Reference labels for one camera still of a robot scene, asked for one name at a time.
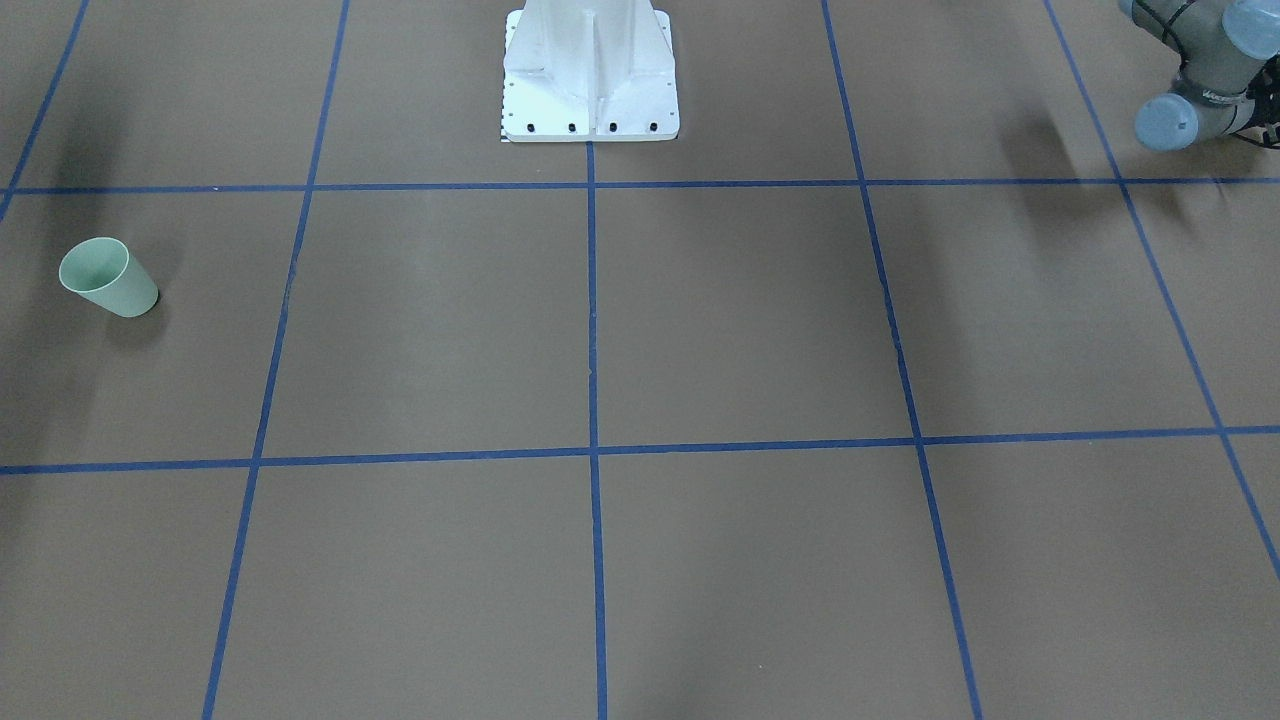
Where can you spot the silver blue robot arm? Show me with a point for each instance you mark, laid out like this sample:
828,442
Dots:
1226,82

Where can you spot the green plastic cup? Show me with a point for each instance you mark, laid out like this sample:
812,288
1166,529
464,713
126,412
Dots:
105,272

